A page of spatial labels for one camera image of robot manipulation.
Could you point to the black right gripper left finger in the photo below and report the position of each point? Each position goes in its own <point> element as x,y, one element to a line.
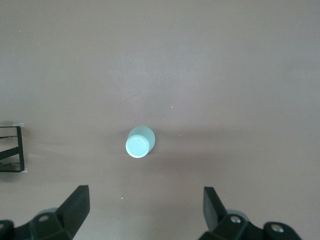
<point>75,207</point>

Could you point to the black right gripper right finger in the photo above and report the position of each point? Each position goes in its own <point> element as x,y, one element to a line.
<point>215,212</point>

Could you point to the pale green plastic cup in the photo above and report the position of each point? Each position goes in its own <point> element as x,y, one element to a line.
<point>136,147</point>

